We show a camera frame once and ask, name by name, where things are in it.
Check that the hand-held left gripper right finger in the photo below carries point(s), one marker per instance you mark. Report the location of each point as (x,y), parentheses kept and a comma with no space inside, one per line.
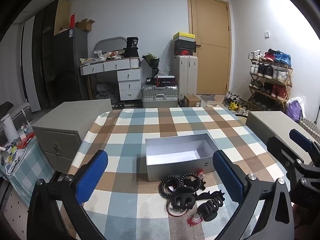
(228,178)

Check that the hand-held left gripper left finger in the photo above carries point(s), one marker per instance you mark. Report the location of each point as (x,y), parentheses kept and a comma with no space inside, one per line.
(92,178)

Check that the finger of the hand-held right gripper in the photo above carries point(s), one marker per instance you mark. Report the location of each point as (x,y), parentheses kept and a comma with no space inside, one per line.
(281,151)
(300,137)

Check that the black toothed hair clip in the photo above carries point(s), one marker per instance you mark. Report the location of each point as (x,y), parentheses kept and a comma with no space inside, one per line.
(212,194)

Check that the small red hair clip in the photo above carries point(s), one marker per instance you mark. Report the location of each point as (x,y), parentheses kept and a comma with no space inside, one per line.
(200,173)

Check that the black spiky hair accessory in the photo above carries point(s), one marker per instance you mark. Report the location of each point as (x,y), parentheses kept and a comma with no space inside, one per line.
(191,183)

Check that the large black hair claw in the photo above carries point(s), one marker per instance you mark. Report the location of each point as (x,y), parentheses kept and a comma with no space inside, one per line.
(208,210)

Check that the red and clear hair clip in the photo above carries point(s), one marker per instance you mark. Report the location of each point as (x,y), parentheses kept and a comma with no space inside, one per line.
(195,220)

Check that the silver cardboard box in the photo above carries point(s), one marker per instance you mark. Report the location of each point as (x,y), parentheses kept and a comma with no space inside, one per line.
(175,166)

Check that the round white pin badge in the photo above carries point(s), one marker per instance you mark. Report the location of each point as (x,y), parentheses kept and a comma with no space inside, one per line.
(175,212)

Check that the wicker basket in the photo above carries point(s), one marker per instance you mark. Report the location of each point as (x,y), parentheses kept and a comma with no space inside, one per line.
(308,126)

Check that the purple bag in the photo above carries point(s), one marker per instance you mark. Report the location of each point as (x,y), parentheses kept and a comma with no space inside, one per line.
(295,111)

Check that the grey box at right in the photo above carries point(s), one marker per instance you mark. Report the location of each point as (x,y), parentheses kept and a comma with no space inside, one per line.
(272,122)

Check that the checked tablecloth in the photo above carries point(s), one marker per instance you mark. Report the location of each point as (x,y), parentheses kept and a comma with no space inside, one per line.
(140,140)

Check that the grey nightstand with drawers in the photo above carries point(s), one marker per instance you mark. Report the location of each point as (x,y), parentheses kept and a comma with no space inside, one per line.
(67,120)

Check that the pile of loose shoes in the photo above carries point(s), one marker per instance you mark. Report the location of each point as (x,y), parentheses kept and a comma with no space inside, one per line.
(233,103)

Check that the small table with blue cloth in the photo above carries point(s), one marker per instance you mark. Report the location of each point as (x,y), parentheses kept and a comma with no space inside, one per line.
(22,165)

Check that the wooden shoe rack with shoes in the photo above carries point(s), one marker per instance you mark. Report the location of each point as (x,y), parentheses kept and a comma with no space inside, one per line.
(268,71)

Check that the grey floor mat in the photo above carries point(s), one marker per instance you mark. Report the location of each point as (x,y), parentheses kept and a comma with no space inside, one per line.
(208,97)

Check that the brown cardboard box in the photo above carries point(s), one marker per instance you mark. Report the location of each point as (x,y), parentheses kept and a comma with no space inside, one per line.
(192,101)

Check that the white perforated board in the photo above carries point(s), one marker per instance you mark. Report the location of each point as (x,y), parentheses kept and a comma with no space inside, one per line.
(12,215)

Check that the grey clothes heap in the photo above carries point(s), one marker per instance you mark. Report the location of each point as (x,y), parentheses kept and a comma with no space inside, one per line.
(106,91)

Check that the white bottle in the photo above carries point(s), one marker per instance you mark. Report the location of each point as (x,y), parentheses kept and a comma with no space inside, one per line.
(8,130)

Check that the white vanity desk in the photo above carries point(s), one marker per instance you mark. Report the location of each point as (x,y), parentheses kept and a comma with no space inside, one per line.
(128,80)

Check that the silver suitcase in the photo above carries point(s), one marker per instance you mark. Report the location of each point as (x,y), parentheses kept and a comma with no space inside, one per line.
(160,96)

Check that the white upright suitcase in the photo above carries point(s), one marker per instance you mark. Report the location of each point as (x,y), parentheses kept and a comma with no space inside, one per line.
(186,77)

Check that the small black box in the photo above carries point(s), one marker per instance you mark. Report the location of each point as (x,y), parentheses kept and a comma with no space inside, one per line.
(150,81)

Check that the black refrigerator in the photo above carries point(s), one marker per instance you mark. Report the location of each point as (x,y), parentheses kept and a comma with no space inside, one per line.
(67,67)

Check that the red and black box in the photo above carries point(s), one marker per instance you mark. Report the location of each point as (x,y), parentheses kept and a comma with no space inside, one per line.
(166,81)

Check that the dark wardrobe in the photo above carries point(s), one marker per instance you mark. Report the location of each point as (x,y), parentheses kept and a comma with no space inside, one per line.
(47,55)

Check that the black wrapped flower bouquet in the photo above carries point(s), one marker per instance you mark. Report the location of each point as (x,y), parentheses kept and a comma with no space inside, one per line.
(151,61)

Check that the shoe box with red logo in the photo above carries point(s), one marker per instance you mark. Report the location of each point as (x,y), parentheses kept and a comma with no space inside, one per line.
(185,52)

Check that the black paper bag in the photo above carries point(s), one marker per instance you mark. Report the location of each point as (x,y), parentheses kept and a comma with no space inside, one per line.
(131,47)

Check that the grey arched mirror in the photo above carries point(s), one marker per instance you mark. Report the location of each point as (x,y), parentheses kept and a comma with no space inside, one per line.
(110,42)

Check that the wooden door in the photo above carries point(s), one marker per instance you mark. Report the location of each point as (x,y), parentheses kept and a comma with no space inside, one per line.
(212,30)

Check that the yellow and black shoe box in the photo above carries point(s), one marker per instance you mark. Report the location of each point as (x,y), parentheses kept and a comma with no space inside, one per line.
(184,36)

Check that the open cardboard box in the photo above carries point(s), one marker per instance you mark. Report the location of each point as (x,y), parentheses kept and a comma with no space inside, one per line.
(85,25)

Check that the flat cardboard sheet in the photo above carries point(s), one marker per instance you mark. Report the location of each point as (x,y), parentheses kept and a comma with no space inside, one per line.
(62,15)

